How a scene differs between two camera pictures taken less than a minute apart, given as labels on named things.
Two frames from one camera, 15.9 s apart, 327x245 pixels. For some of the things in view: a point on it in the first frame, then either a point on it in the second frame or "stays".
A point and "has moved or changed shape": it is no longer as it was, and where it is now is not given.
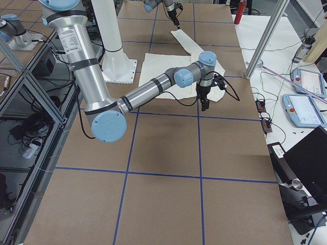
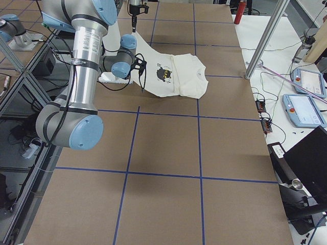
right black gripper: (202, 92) → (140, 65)
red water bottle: (240, 11) stays
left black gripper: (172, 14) → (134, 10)
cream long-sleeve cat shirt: (155, 64) has moved or changed shape
